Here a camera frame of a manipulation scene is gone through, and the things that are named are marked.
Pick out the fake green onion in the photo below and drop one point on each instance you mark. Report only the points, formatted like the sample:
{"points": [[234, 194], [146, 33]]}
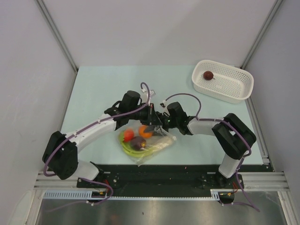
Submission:
{"points": [[154, 145]]}

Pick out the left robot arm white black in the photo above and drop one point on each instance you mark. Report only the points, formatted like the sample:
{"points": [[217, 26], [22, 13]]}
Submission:
{"points": [[61, 154]]}

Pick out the dark purple fake fruit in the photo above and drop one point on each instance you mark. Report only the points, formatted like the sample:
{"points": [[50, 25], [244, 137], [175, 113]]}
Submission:
{"points": [[208, 75], [138, 143]]}

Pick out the white perforated plastic basket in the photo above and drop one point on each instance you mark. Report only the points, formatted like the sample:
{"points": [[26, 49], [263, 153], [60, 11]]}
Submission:
{"points": [[230, 84]]}

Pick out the red fake persimmon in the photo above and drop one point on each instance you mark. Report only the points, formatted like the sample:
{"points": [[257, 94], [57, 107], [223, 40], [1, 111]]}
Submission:
{"points": [[128, 135]]}

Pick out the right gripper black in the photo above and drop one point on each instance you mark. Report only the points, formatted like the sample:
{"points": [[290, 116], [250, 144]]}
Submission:
{"points": [[153, 128]]}

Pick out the white slotted cable duct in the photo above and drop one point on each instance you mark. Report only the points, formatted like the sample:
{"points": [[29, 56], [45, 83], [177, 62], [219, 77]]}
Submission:
{"points": [[67, 194]]}

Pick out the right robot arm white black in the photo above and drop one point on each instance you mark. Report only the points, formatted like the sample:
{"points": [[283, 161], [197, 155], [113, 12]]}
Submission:
{"points": [[235, 138]]}

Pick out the clear zip top bag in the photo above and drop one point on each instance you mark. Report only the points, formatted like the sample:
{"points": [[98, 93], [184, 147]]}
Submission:
{"points": [[135, 126]]}

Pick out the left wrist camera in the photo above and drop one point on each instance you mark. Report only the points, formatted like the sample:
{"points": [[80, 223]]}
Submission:
{"points": [[145, 94]]}

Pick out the orange fake tangerine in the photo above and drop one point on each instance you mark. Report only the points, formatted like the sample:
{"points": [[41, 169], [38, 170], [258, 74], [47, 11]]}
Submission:
{"points": [[143, 133]]}

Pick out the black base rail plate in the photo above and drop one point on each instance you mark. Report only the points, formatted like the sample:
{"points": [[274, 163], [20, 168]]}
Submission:
{"points": [[162, 181]]}

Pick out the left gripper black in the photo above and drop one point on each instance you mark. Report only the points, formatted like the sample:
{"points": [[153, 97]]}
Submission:
{"points": [[151, 118]]}

